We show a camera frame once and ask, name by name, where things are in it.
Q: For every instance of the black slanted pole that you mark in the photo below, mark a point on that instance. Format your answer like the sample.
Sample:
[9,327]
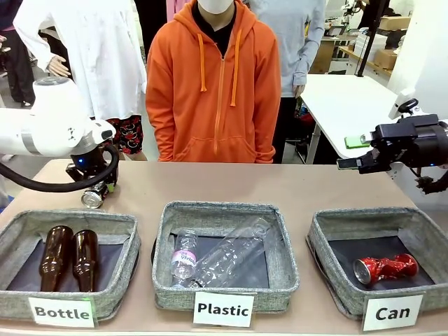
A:
[371,35]

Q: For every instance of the small pink-label plastic bottle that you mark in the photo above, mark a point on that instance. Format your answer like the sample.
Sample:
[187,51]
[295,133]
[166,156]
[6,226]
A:
[183,259]

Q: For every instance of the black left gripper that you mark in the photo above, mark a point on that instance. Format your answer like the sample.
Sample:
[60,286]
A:
[89,164]

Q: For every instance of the crushed red can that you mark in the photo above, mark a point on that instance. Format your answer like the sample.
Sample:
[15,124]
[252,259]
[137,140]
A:
[385,267]

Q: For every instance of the white Can label card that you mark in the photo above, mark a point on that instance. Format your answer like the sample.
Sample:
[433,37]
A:
[392,312]

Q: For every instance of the large clear plastic bottle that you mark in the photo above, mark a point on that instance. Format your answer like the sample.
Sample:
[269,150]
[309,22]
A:
[231,252]

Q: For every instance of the person's left forearm orange sleeve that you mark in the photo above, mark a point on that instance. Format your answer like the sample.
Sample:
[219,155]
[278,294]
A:
[267,140]

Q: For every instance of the bystander in dark clothes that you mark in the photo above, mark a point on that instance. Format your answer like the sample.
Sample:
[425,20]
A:
[15,59]

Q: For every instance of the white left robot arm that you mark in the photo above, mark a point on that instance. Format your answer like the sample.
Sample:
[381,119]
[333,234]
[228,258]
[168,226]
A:
[52,119]

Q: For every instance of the white Bottle label card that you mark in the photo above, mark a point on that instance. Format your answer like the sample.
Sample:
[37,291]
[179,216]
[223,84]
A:
[62,311]

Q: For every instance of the brown glass bottle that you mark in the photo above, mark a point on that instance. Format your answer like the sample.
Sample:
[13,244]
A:
[56,255]
[85,259]

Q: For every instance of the cardboard box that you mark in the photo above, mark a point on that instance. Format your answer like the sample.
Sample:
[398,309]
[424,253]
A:
[395,22]
[385,59]

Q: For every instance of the mannequin in white shirt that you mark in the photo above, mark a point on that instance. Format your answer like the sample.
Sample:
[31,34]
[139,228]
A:
[101,52]

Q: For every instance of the grey fabric basket Plastic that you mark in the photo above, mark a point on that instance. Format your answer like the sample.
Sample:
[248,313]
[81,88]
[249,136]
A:
[224,210]

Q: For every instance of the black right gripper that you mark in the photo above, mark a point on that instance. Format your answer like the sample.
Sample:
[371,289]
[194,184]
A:
[416,140]

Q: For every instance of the grey fabric basket Can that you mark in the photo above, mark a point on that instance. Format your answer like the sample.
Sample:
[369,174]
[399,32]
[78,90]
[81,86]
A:
[350,301]

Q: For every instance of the white background table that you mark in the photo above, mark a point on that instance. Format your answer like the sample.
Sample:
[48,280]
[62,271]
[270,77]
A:
[346,105]

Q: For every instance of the person in orange hoodie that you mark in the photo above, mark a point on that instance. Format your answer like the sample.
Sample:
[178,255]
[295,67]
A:
[210,105]

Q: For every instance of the white Plastic label card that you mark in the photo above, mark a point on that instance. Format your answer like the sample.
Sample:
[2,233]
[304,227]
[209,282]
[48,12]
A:
[223,309]

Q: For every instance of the brown wooden cabinet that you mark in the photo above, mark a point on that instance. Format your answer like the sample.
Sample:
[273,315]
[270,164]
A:
[321,57]

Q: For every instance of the red floral black shorts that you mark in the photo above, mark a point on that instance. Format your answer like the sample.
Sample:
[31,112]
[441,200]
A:
[129,136]

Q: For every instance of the grey fabric basket Bottle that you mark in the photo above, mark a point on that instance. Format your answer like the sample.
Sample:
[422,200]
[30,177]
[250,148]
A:
[21,301]

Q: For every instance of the crushed black silver can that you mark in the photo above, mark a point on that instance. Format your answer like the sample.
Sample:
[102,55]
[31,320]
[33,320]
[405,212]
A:
[92,199]

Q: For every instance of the person's right forearm orange sleeve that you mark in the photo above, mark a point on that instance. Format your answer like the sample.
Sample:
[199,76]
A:
[159,133]

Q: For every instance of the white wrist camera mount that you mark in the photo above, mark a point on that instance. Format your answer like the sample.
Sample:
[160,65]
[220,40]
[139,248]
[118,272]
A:
[402,103]

